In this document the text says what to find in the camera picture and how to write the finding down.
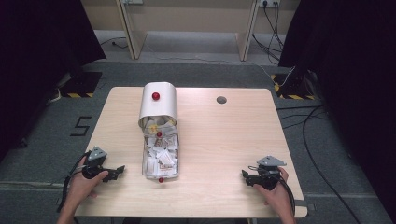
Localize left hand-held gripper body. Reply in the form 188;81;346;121
81;146;108;181

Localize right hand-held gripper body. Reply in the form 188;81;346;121
248;155;288;191

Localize clear swing lid red knobs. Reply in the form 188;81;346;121
141;124;180;184

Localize pile of white paper scraps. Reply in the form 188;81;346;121
143;115;179;177

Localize white trash can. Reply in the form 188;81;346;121
137;81;178;130

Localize person's left hand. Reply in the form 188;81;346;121
66;156;110;201

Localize person's right hand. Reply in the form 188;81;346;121
253;166;296;217

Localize black mat yellow striped edge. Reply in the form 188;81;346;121
270;72;318;101
58;71;104;99

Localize black curtain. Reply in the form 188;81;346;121
0;0;107;162
277;0;396;216

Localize wooden desk leg panel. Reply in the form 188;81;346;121
235;0;262;63
115;0;149;61

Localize right hand-held gripper black cable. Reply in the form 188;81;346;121
276;173;297;217

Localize hand-held gripper black cable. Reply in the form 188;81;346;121
276;173;297;217
56;150;92;214

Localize left hand-held gripper black cable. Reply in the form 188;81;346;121
56;150;92;214

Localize long black floor cable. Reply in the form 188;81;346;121
276;105;362;224

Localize black floor cable with plug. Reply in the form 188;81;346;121
100;36;129;50

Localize bundle of black power cables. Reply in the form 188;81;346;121
251;2;286;63

